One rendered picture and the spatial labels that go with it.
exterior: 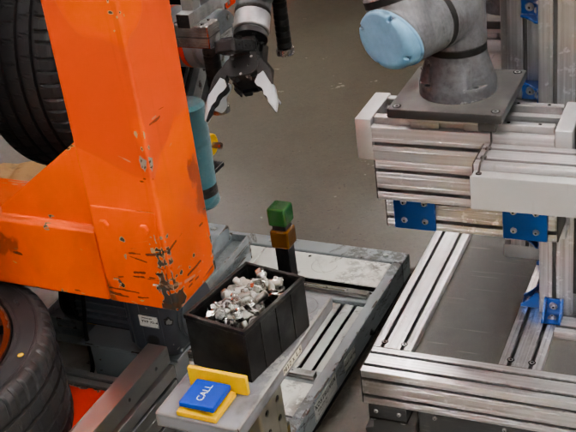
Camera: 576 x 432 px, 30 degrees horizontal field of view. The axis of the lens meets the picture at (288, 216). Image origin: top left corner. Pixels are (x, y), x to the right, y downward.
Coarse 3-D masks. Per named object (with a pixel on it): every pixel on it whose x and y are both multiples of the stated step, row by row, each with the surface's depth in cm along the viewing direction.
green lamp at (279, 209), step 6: (276, 204) 211; (282, 204) 210; (288, 204) 210; (270, 210) 209; (276, 210) 209; (282, 210) 208; (288, 210) 210; (270, 216) 210; (276, 216) 209; (282, 216) 209; (288, 216) 210; (270, 222) 211; (276, 222) 210; (282, 222) 209; (288, 222) 210
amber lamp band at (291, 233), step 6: (294, 228) 213; (270, 234) 212; (276, 234) 212; (282, 234) 211; (288, 234) 211; (294, 234) 214; (276, 240) 212; (282, 240) 212; (288, 240) 211; (294, 240) 214; (276, 246) 213; (282, 246) 212; (288, 246) 212
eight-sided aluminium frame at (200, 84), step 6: (222, 6) 269; (198, 72) 271; (204, 72) 273; (192, 78) 271; (198, 78) 271; (204, 78) 274; (192, 84) 270; (198, 84) 271; (204, 84) 269; (192, 90) 270; (198, 90) 271; (204, 90) 268; (198, 96) 272; (204, 96) 268
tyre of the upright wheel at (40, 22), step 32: (0, 0) 228; (32, 0) 225; (0, 32) 229; (32, 32) 225; (0, 64) 231; (32, 64) 227; (0, 96) 235; (32, 96) 231; (0, 128) 242; (32, 128) 238; (64, 128) 233; (32, 160) 255
